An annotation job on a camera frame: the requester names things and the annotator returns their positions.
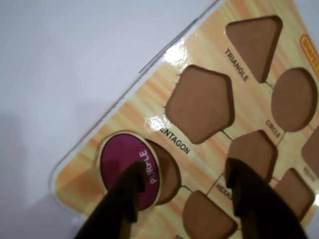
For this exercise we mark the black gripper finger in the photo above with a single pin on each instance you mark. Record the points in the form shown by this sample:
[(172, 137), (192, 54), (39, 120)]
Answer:
[(264, 214), (117, 206)]

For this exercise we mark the wooden shape puzzle board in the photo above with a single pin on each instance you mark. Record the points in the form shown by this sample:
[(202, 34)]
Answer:
[(139, 117)]

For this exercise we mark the purple oval piece yellow pin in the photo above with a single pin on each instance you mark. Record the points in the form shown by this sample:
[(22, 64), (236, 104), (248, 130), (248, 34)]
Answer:
[(119, 154)]

